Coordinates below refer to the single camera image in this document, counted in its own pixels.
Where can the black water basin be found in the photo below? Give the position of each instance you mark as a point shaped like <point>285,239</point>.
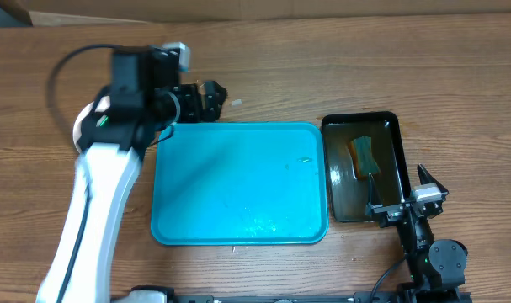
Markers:
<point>348,195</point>

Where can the green yellow sponge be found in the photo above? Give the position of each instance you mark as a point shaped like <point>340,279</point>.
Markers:
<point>364,163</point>

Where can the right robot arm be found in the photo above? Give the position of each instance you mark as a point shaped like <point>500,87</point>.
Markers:
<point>437,267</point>

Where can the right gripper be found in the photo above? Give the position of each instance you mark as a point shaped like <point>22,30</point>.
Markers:
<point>390,214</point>

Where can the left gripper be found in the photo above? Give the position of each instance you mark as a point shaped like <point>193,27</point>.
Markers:
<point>196,113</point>

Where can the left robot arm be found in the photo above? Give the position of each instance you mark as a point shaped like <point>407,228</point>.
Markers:
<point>104,177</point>

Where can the teal plastic tray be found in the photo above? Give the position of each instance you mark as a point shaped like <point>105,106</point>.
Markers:
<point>237,184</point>

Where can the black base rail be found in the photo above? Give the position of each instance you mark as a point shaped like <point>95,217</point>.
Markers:
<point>357,297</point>

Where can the white plate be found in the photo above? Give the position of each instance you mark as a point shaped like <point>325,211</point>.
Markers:
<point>102,105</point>

